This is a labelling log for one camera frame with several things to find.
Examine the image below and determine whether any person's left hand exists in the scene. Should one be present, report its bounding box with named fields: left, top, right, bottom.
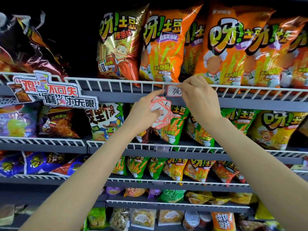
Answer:
left=124, top=90, right=174, bottom=133

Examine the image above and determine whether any person's right hand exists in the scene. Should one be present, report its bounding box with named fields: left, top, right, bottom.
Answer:
left=177, top=75, right=223, bottom=129

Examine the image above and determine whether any stack of red-bordered price tags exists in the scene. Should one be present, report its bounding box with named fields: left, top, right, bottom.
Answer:
left=149, top=96, right=174, bottom=130

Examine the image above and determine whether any single red-bordered white label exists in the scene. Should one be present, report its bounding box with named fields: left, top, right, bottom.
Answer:
left=167, top=86, right=183, bottom=97

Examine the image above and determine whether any dark grey metal shelf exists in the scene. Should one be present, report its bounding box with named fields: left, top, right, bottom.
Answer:
left=0, top=72, right=308, bottom=231

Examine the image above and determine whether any person's right forearm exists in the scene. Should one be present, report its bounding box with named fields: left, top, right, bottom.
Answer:
left=207, top=116, right=308, bottom=231

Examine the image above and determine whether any person's left forearm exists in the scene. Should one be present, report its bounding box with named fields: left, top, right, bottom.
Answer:
left=19, top=122, right=151, bottom=231

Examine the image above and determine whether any white red cutout shelf sign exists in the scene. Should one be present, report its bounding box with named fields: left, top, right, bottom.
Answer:
left=6, top=70, right=99, bottom=110

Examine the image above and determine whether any brown snack bag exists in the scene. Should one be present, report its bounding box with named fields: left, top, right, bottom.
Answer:
left=134, top=127, right=152, bottom=144

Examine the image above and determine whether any single price tag being placed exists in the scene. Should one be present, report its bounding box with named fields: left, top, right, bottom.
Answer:
left=165, top=84, right=183, bottom=98

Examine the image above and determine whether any white green snack bag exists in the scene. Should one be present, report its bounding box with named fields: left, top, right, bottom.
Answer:
left=85, top=103, right=125, bottom=142

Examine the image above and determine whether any small green potato stick bag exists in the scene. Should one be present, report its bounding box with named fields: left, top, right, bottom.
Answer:
left=111, top=156, right=130, bottom=176
left=148, top=158, right=168, bottom=181
left=127, top=156, right=151, bottom=180

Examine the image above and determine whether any gold red potato stick bag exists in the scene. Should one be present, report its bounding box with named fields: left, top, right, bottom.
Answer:
left=97, top=4, right=150, bottom=87

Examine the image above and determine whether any small yellow potato stick bag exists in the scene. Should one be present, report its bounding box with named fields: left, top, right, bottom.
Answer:
left=163, top=158, right=189, bottom=186

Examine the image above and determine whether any small orange potato stick bag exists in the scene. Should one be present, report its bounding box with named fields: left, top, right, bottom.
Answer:
left=183, top=160, right=216, bottom=184

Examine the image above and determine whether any small red-orange snack bag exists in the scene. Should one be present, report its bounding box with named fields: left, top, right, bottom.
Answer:
left=211, top=161, right=246, bottom=187

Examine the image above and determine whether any small orange snack bag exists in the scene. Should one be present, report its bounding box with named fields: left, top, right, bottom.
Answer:
left=123, top=188, right=148, bottom=198

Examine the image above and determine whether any small purple snack bag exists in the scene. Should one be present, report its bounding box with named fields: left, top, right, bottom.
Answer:
left=147, top=189, right=162, bottom=199
left=105, top=187, right=125, bottom=196

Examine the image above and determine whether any dark brown chip bag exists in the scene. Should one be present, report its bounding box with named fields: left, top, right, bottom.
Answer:
left=38, top=107, right=80, bottom=139

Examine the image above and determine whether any blue white red snack bag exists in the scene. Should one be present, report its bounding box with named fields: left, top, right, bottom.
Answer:
left=23, top=152, right=66, bottom=175
left=0, top=154, right=25, bottom=178
left=49, top=154, right=90, bottom=178

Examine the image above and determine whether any small green snack bag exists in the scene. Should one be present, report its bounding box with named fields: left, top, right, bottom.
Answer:
left=158, top=190, right=187, bottom=204

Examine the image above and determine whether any small yellow snack bag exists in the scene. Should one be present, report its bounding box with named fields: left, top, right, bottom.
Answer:
left=184, top=192, right=215, bottom=205
left=208, top=196, right=232, bottom=206
left=228, top=192, right=258, bottom=205

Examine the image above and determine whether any clear yellow snack packet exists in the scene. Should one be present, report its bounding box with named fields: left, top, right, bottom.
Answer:
left=130, top=209, right=157, bottom=227
left=158, top=210, right=185, bottom=226

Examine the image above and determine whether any clear nut packet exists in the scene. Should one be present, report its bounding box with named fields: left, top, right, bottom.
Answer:
left=109, top=208, right=131, bottom=231

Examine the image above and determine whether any green yellow snack packet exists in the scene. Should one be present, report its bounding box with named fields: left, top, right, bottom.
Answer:
left=87, top=207, right=107, bottom=229

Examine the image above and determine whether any dark red chip bag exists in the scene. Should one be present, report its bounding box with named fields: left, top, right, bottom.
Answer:
left=0, top=11, right=71, bottom=81

